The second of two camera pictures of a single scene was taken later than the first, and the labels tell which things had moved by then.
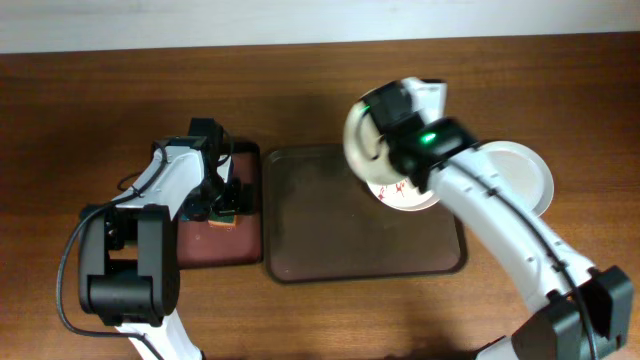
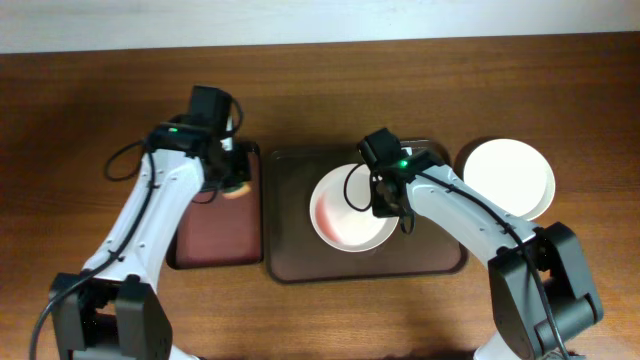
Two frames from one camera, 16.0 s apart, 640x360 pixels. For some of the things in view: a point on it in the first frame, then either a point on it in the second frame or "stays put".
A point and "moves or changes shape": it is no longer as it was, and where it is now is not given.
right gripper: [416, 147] → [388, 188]
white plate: [403, 195] moves or changes shape
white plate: [368, 155] → [513, 175]
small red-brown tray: [205, 246] stays put
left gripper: [233, 203] → [252, 150]
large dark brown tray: [324, 224] stays put
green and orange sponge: [222, 219] moves or changes shape
